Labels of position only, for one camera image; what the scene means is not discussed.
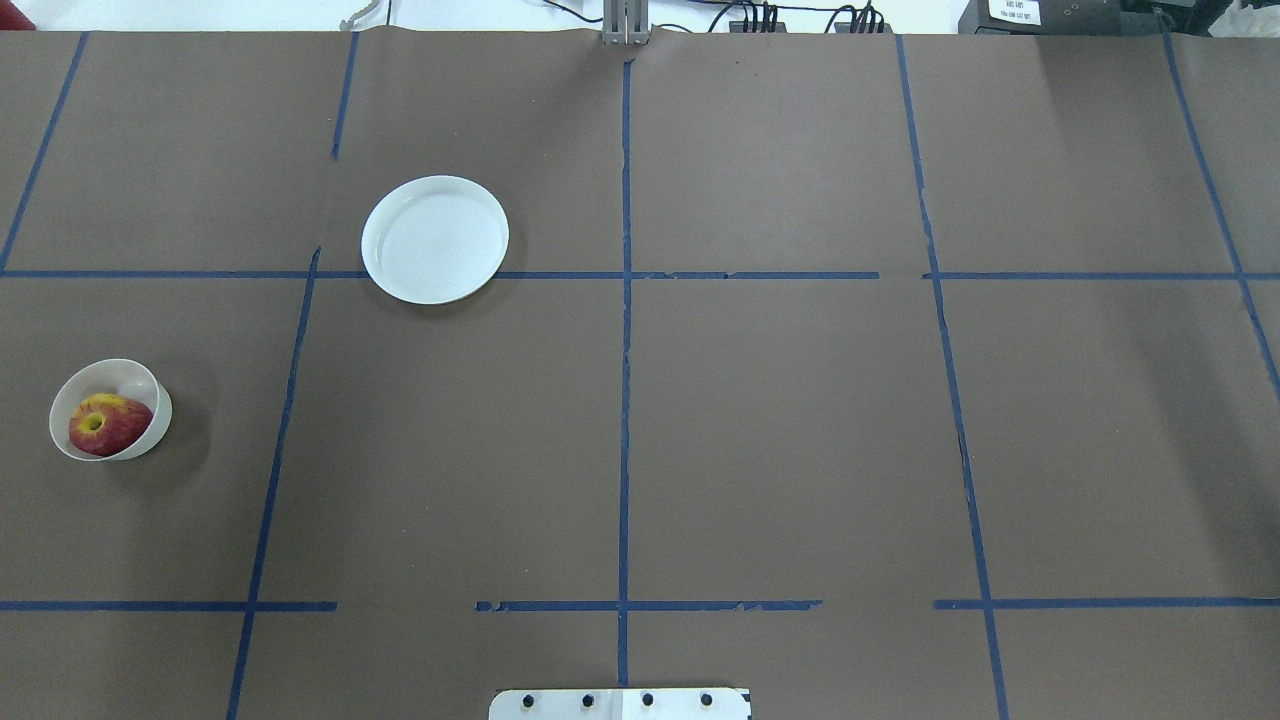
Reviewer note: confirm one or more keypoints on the red yellow apple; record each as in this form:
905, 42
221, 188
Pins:
105, 424

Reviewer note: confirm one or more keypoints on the white round plate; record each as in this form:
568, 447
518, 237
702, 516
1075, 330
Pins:
435, 240

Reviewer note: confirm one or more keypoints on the silver bolted metal plate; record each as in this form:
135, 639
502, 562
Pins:
623, 703

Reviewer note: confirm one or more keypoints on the white bowl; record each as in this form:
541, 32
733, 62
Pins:
122, 377

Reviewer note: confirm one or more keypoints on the black power strip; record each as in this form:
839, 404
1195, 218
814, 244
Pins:
764, 18

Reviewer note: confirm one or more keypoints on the black device with label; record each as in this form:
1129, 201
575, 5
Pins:
1065, 18

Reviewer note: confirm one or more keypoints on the grey metal post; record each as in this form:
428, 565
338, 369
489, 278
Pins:
626, 22

